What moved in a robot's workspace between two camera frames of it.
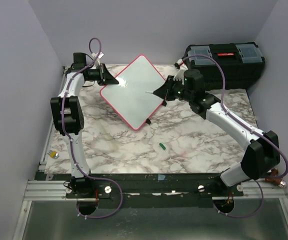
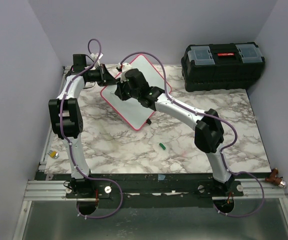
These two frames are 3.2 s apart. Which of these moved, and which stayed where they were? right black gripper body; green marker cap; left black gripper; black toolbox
Moved: right black gripper body
Stayed: left black gripper; black toolbox; green marker cap
